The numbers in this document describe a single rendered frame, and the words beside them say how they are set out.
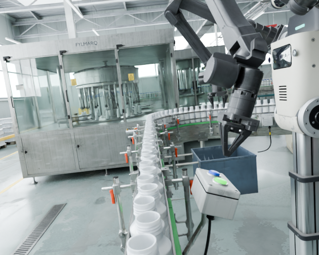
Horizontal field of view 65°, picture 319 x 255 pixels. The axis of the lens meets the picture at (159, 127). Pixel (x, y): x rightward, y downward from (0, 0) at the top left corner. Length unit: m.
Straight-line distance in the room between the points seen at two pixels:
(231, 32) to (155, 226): 0.47
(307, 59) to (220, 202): 0.65
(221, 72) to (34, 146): 4.34
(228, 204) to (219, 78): 0.28
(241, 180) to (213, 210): 0.89
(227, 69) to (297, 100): 0.55
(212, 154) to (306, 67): 0.89
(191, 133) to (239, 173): 1.19
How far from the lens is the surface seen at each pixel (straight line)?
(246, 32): 0.65
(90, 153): 4.46
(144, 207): 0.43
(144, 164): 0.65
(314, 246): 1.33
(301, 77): 1.06
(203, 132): 2.60
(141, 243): 0.35
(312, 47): 1.07
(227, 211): 0.62
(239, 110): 0.58
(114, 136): 4.33
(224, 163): 1.43
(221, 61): 0.57
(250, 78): 0.59
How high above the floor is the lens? 1.34
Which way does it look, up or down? 8 degrees down
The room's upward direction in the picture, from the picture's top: 6 degrees counter-clockwise
